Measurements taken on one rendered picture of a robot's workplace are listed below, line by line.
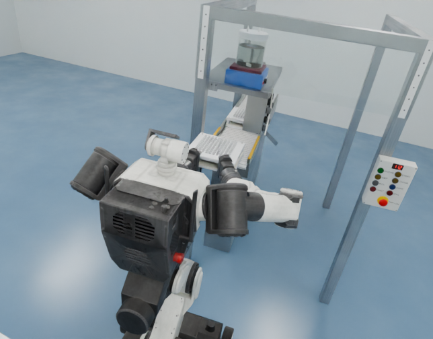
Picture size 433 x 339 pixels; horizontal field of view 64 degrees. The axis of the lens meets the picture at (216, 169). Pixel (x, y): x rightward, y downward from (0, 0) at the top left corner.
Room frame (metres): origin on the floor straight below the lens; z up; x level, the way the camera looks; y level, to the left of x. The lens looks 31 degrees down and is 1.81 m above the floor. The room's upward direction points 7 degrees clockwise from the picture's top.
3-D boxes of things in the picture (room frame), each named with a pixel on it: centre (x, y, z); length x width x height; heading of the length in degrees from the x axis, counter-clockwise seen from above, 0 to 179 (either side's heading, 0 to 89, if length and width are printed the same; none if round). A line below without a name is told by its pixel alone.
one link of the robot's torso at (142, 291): (0.80, 0.17, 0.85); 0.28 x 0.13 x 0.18; 167
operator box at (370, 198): (1.50, -0.85, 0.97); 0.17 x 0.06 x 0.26; 78
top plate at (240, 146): (1.51, 0.02, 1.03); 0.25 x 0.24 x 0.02; 77
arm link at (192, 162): (1.31, 0.13, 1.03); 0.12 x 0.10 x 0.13; 160
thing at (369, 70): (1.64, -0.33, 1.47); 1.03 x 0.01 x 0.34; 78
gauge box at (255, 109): (1.85, -0.19, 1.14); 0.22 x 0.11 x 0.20; 168
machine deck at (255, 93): (2.07, -0.09, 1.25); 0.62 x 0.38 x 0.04; 168
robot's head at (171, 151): (0.89, 0.15, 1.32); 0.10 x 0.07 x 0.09; 77
